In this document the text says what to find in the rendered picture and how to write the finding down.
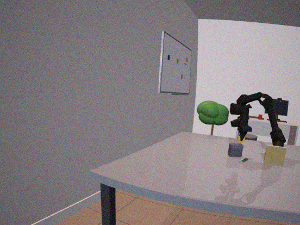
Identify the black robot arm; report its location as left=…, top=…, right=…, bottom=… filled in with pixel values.
left=230, top=92, right=286, bottom=147

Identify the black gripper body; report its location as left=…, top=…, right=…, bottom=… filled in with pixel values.
left=237, top=115, right=252, bottom=132

